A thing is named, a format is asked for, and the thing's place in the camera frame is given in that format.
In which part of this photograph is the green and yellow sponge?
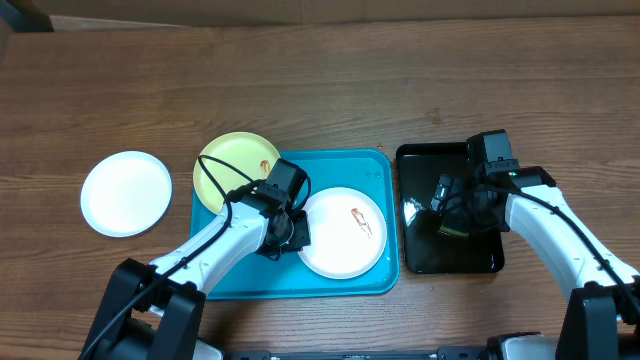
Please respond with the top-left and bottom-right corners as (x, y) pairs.
(438, 213), (471, 238)

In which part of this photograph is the white plate with red stain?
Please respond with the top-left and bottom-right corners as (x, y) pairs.
(299, 187), (387, 280)

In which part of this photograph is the white plate with small stains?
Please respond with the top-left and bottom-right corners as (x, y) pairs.
(80, 151), (173, 238)

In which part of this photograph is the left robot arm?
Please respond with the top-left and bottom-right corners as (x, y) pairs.
(81, 181), (310, 360)

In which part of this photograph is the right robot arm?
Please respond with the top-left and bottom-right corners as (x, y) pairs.
(431, 164), (639, 359)

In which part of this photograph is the black water tray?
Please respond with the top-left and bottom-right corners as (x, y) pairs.
(396, 142), (505, 274)

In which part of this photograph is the yellow-green plate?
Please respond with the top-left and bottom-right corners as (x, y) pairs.
(193, 132), (280, 214)

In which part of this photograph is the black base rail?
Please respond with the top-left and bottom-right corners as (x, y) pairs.
(223, 346), (498, 360)

